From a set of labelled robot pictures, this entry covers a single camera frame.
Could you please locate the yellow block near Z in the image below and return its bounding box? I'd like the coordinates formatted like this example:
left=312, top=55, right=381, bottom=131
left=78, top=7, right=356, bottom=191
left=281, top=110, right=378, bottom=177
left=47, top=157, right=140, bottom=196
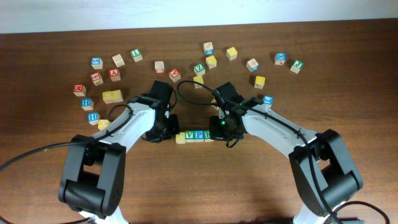
left=206, top=55, right=217, bottom=69

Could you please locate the yellow block of pair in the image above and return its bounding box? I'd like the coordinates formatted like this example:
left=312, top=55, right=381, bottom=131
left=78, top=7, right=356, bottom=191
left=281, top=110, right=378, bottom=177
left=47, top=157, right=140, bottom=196
left=111, top=90, right=124, bottom=103
left=102, top=91, right=114, bottom=104

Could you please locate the green Z block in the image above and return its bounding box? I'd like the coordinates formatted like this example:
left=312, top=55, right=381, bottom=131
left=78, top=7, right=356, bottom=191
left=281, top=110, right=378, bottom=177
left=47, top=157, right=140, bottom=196
left=194, top=63, right=205, bottom=76

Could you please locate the red I side block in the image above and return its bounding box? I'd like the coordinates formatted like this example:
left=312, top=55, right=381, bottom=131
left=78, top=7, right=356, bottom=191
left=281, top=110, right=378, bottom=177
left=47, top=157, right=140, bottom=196
left=154, top=61, right=165, bottom=73

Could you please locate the red M block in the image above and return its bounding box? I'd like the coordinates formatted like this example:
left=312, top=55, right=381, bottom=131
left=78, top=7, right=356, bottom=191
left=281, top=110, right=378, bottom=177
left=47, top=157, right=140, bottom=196
left=73, top=85, right=86, bottom=96

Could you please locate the yellow block right of pair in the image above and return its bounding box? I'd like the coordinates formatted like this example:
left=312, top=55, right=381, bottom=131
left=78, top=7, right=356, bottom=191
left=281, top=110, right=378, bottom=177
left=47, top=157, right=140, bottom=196
left=111, top=90, right=124, bottom=103

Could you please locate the green L block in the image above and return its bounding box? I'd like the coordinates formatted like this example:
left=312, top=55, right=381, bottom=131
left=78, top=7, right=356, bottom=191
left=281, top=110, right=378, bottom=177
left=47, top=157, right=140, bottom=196
left=131, top=49, right=143, bottom=62

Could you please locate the blue S block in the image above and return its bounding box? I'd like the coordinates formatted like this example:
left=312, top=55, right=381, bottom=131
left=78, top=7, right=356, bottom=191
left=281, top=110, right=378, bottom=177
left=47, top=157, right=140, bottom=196
left=91, top=57, right=103, bottom=70

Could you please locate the yellow block top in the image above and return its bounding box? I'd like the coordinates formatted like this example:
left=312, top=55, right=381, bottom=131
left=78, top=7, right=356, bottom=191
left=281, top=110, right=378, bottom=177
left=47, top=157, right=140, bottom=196
left=226, top=47, right=238, bottom=60

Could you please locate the wooden block blue D side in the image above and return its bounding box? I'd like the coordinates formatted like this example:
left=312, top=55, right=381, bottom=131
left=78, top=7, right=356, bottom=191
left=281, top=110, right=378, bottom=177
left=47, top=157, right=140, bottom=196
left=246, top=58, right=259, bottom=72

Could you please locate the yellow block centre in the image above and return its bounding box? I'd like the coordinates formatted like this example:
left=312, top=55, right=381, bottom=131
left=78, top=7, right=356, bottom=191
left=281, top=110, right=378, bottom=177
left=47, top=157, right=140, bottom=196
left=211, top=99, right=219, bottom=110

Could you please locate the yellow O block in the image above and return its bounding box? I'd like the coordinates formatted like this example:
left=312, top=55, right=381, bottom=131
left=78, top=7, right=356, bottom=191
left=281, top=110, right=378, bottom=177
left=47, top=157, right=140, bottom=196
left=98, top=119, right=111, bottom=130

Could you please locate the plain wooden block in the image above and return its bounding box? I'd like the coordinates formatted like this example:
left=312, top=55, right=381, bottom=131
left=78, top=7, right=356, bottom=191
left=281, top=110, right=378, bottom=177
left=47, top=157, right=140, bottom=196
left=112, top=54, right=125, bottom=68

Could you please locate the blue X block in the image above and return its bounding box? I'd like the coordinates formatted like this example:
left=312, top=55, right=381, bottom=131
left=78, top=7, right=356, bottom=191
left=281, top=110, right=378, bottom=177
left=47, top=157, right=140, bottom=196
left=274, top=52, right=287, bottom=65

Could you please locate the blue P block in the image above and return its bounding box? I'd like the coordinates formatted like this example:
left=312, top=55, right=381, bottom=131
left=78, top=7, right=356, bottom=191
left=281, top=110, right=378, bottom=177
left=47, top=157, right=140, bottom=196
left=194, top=130, right=205, bottom=142

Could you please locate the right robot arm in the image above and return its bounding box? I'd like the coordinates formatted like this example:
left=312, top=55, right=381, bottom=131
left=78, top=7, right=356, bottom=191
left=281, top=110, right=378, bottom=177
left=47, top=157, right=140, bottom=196
left=210, top=82, right=363, bottom=223

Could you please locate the yellow block left of pair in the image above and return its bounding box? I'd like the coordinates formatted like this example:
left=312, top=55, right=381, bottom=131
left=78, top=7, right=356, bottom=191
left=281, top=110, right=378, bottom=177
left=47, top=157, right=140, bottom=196
left=102, top=91, right=114, bottom=104

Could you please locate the green R block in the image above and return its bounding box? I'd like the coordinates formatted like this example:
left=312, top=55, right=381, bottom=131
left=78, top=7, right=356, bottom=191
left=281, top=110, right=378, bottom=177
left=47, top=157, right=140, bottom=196
left=204, top=130, right=213, bottom=142

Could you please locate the yellow C block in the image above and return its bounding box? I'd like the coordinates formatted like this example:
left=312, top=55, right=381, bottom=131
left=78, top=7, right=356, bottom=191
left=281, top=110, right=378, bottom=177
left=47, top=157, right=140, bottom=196
left=175, top=132, right=186, bottom=144

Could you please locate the blue I block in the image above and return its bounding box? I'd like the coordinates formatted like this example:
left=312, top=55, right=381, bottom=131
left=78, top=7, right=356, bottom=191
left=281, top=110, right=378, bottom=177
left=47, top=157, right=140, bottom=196
left=263, top=95, right=274, bottom=105

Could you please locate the red 6 block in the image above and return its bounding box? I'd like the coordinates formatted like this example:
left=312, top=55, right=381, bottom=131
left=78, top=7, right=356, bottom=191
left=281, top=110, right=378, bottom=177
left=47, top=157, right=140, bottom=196
left=90, top=72, right=103, bottom=86

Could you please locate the green J block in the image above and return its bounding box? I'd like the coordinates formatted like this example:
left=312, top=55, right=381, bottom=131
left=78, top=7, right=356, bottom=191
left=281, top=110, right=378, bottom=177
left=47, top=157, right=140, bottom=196
left=290, top=60, right=304, bottom=74

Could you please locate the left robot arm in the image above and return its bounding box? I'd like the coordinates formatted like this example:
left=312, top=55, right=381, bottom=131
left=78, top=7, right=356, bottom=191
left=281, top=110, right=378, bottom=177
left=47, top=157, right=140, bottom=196
left=58, top=81, right=179, bottom=223

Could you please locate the blue h block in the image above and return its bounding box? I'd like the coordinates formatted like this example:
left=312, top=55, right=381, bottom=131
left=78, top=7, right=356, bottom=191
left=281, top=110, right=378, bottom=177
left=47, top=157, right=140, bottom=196
left=87, top=112, right=100, bottom=125
left=81, top=98, right=94, bottom=111

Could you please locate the red A block tilted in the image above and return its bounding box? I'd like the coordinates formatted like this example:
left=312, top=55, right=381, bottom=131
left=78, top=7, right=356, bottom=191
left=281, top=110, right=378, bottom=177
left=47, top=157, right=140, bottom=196
left=169, top=68, right=181, bottom=83

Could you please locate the green V block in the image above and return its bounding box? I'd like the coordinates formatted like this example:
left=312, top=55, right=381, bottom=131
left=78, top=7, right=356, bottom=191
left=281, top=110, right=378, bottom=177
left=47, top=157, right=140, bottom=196
left=185, top=130, right=195, bottom=142

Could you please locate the yellow block below Z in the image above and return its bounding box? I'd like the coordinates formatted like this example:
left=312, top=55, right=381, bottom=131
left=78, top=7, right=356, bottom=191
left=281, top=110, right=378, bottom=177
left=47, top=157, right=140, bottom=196
left=193, top=76, right=204, bottom=88

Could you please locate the blue H block lower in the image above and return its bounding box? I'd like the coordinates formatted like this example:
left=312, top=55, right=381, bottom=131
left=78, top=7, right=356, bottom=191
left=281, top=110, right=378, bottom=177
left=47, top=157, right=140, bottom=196
left=87, top=112, right=100, bottom=125

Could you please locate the blue H block upper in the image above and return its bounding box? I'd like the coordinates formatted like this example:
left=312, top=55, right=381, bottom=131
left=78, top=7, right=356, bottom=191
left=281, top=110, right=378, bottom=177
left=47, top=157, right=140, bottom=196
left=81, top=98, right=94, bottom=111

